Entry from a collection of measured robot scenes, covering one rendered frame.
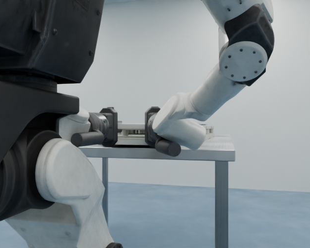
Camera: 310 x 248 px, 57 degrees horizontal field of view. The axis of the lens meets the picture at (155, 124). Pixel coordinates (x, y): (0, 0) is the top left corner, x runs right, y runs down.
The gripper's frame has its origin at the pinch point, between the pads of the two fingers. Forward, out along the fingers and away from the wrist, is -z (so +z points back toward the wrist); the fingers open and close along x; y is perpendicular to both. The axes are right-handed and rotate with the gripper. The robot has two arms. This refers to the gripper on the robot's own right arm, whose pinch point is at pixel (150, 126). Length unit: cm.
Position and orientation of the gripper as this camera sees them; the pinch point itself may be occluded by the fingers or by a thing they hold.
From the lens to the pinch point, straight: 92.0
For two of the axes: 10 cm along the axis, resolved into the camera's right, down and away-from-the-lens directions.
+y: 9.5, -0.1, 3.1
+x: 0.1, 10.0, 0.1
